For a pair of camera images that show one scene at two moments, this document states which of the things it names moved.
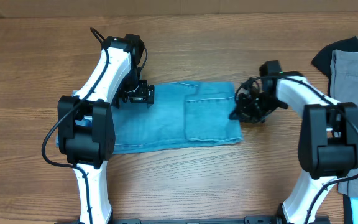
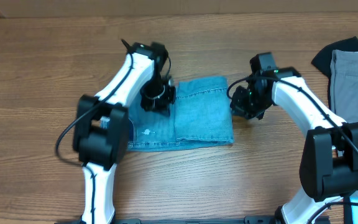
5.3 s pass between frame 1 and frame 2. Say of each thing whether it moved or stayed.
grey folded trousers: stayed
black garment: stayed
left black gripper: moved
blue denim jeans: stayed
